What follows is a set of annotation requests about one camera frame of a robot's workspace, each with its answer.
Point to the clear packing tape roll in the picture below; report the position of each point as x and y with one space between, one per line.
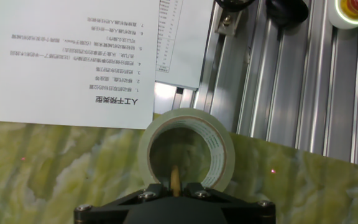
228 155

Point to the short wooden stick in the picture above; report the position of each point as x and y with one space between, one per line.
175 180

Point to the paper sheet with table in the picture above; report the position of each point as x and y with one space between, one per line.
185 46

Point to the printed instruction paper sheet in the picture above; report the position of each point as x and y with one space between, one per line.
42 87

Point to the green marble pattern mat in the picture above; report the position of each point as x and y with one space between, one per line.
57 171

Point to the black round knob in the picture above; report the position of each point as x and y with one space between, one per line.
286 12

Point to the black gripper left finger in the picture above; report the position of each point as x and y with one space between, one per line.
110 207

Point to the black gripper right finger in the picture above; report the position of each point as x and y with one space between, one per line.
244 207

